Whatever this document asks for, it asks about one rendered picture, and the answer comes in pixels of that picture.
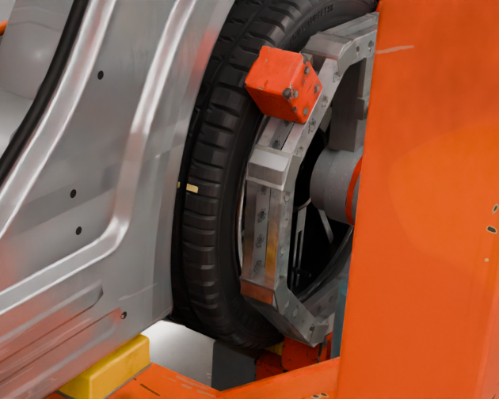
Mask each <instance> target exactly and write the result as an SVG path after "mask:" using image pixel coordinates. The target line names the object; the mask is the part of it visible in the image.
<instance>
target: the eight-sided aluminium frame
mask: <svg viewBox="0 0 499 399"><path fill-rule="evenodd" d="M378 20H379V12H376V11H375V12H372V13H366V14H365V15H364V16H362V17H358V18H357V19H354V20H352V21H348V22H346V23H344V24H342V25H338V26H336V27H334V28H330V29H328V30H326V31H324V32H319V31H318V32H317V33H316V34H315V35H313V36H311V37H310V39H309V40H308V42H307V45H306V46H305V47H304V48H303V49H302V50H301V54H303V55H305V56H306V57H307V58H308V60H309V62H310V64H311V66H312V67H313V69H314V72H315V73H316V74H318V72H319V74H318V79H319V81H320V82H321V83H322V91H321V92H320V94H319V96H318V99H317V101H316V103H315V105H314V107H313V109H312V111H311V113H310V115H309V117H308V119H307V122H306V123H305V124H304V125H302V124H298V123H295V124H294V126H293V128H292V130H291V127H292V125H293V123H292V122H290V121H286V120H282V119H278V118H275V117H272V116H271V118H270V120H269V122H268V124H267V126H266V128H265V130H264V132H263V134H262V136H261V138H260V140H259V142H258V144H255V145H254V148H253V153H252V156H251V158H250V160H249V168H248V171H247V174H246V180H247V193H246V218H245V230H244V243H243V256H242V274H241V275H240V276H239V279H240V284H241V292H240V293H241V295H242V296H243V297H244V299H245V300H246V301H247V302H250V303H251V304H252V305H253V306H254V307H255V308H256V309H257V310H258V311H259V312H260V313H261V314H262V315H263V316H264V317H265V318H266V319H267V320H268V321H270V322H271V323H272V324H273V325H274V326H275V327H276V328H277V329H278V332H279V333H282V334H283V335H284V336H286V337H288V338H290V339H293V340H296V341H298V342H300V343H303V344H306V345H308V346H311V347H313V348H314V347H315V346H316V345H317V344H318V343H321V342H323V340H324V338H325V335H327V334H328V333H331V332H332V331H333V321H334V315H335V310H336V305H337V296H338V287H337V285H338V283H339V282H340V280H341V279H344V278H345V277H346V276H349V269H350V262H351V255H352V251H351V253H350V255H349V258H348V259H347V262H346V264H345V266H344V267H343V269H342V270H341V272H340V274H339V275H338V276H336V277H335V278H334V279H332V280H331V281H330V282H329V283H327V284H326V285H325V286H324V287H323V288H322V289H321V290H319V291H318V292H317V293H315V294H314V295H313V296H311V297H310V298H309V299H307V300H306V301H305V302H304V303H303V304H302V303H301V302H300V301H299V300H298V299H297V298H296V297H295V296H294V295H293V294H292V293H291V291H290V290H289V289H288V285H287V276H288V258H289V249H290V239H291V221H292V212H293V202H294V193H295V180H296V177H297V174H298V171H299V166H300V164H301V162H302V160H303V158H304V156H305V154H306V152H307V150H308V147H309V145H310V143H311V141H312V139H313V137H314V135H315V133H316V131H317V129H318V126H319V124H320V123H321V121H322V118H323V116H324V115H325V112H326V109H327V108H328V106H329V103H330V102H331V100H332V98H333V95H334V93H335V91H336V89H337V87H338V85H339V83H340V81H341V78H342V76H343V74H344V72H345V71H346V70H347V69H348V67H349V66H350V65H352V64H354V63H357V62H359V61H360V60H362V59H364V57H365V56H367V55H370V54H371V55H374V54H375V42H376V34H377V27H378ZM290 130H291V132H290V134H289V136H288V133H289V131H290ZM287 136H288V138H287ZM286 138H287V141H286V143H285V144H284V141H285V139H286ZM283 144H284V147H283V149H282V150H280V149H281V147H282V146H283ZM270 189H271V197H270ZM269 200H270V207H269ZM268 221H269V228H268ZM267 232H268V240H267ZM266 242H267V250H266ZM265 253H266V260H265Z"/></svg>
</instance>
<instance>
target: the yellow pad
mask: <svg viewBox="0 0 499 399"><path fill-rule="evenodd" d="M150 366H151V361H150V338H149V337H148V336H144V335H143V334H141V333H140V334H139V335H138V336H136V337H135V338H133V339H132V340H130V341H129V342H127V343H126V344H125V345H123V346H122V347H120V348H118V349H117V350H115V351H114V352H113V353H112V354H110V355H108V356H107V357H105V358H104V359H103V360H101V361H100V362H98V363H96V364H95V365H93V366H92V367H91V368H90V369H88V370H86V371H85V372H83V373H82V374H80V375H79V376H78V377H76V378H74V379H73V380H72V381H70V382H68V383H67V384H66V385H65V386H63V387H61V388H60V389H58V390H56V391H55V393H57V394H60V395H62V396H64V397H66V398H68V399H106V398H108V397H110V396H111V395H112V394H114V393H115V392H116V391H117V390H119V389H120V388H122V387H123V386H125V385H126V384H127V383H129V382H130V381H131V380H132V379H134V378H135V377H137V376H138V375H140V374H141V373H143V372H144V371H145V370H146V369H147V368H149V367H150Z"/></svg>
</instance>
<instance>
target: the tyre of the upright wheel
mask: <svg viewBox="0 0 499 399"><path fill-rule="evenodd" d="M377 5H378V2H377V1H376V0H235V2H234V4H233V6H232V8H231V10H230V12H229V14H228V16H227V19H226V21H225V23H224V25H223V28H222V30H221V32H220V34H219V37H218V39H217V41H216V44H215V47H214V49H213V52H212V54H211V58H210V60H209V63H208V66H207V69H206V71H205V74H204V78H203V81H202V83H201V86H200V91H199V93H198V96H197V99H196V103H195V107H194V109H193V113H192V119H191V122H190V125H189V131H188V134H187V138H186V142H185V148H184V153H183V157H182V161H181V169H180V173H179V178H178V183H177V194H176V200H175V207H174V214H173V232H172V245H171V283H172V294H173V312H172V314H171V315H170V314H169V315H167V316H166V317H167V318H169V319H171V320H173V321H176V322H178V323H181V324H183V325H186V326H188V327H190V328H193V329H195V330H198V331H201V332H202V333H206V334H208V335H210V336H213V337H215V338H218V339H220V340H223V341H225V342H227V343H229V344H233V345H235V346H237V347H240V348H245V349H262V348H269V347H272V346H273V345H276V344H279V343H281V342H283V341H284V335H283V334H282V333H279V332H278V329H277V328H276V327H275V326H274V325H273V324H272V323H271V322H270V321H268V320H267V319H266V318H265V317H264V316H263V315H262V314H261V313H260V312H259V311H258V310H257V309H256V308H255V307H254V306H253V305H252V304H251V303H250V302H247V301H246V300H245V299H244V297H243V296H242V295H241V293H240V292H241V284H240V279H239V274H238V266H237V261H236V255H235V243H234V228H235V215H236V207H237V200H238V190H239V186H240V181H241V178H242V171H243V167H244V164H245V161H246V155H247V153H248V149H249V147H250V143H251V140H252V138H253V133H254V131H255V129H256V126H257V123H258V120H259V119H260V116H261V114H262V112H261V110H260V109H259V108H258V107H257V105H256V103H255V102H254V100H253V98H252V97H251V96H250V94H249V93H248V91H247V90H246V88H245V86H244V85H243V82H244V81H245V79H246V76H247V74H248V73H249V71H250V68H251V66H252V65H253V63H254V61H255V59H256V57H257V55H258V53H259V51H260V50H261V47H262V46H269V47H272V48H279V49H282V50H285V51H292V52H295V53H299V51H300V50H301V49H302V48H303V47H304V46H305V45H306V44H307V42H308V40H309V39H310V37H311V36H313V35H315V34H316V33H317V32H318V31H319V32H323V31H325V30H327V29H331V28H334V27H336V26H338V25H342V24H344V23H346V22H348V21H352V20H354V19H357V18H358V17H362V16H364V15H365V14H366V13H372V12H375V10H376V7H377ZM353 235H354V227H353V229H352V232H351V234H350V236H349V239H348V240H347V242H346V243H345V246H344V248H343V249H342V251H341V253H340V255H339V257H338V258H337V259H336V261H335V263H334V264H333V266H332V268H331V269H330V270H329V271H328V273H327V274H326V276H325V277H324V278H323V279H322V281H321V282H320V283H319V284H318V285H317V286H316V288H315V289H313V291H312V292H310V293H309V294H308V295H307V296H306V297H304V298H303V299H301V300H300V302H301V303H302V304H303V303H304V302H305V301H306V300H307V299H309V298H310V297H311V296H313V295H314V294H315V293H317V292H318V291H319V290H321V289H322V288H323V287H324V286H325V285H326V284H327V283H329V282H330V281H331V280H332V279H334V278H335V277H336V276H338V275H339V274H340V272H341V270H342V269H343V267H344V266H345V264H346V262H347V259H348V258H349V255H350V253H351V251H352V241H353Z"/></svg>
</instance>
